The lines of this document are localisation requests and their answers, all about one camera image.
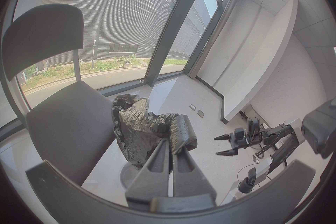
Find white trash bin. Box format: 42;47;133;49
120;164;140;190

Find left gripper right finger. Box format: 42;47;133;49
172;148;217;207

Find black cable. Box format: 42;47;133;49
253;139;266;159

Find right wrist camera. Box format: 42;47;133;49
234;127;246;140

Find black plastic bag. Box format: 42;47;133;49
111;94;198;171

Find dark grey chair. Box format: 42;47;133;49
1;4;118;187

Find window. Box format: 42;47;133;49
0;0;241;137

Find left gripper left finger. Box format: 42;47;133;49
125;138;171;207

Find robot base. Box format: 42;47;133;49
220;159;271;205

